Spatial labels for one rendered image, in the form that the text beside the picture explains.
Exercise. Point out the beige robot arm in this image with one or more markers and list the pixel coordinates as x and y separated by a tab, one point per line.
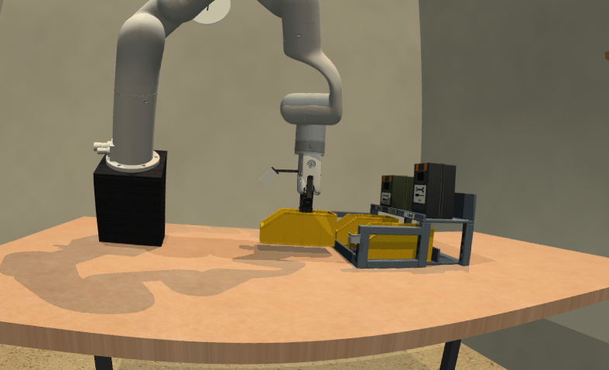
140	47

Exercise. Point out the grey shelf rack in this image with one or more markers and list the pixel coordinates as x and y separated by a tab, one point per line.
463	212

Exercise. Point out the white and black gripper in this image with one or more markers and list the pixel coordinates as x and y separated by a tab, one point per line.
309	177

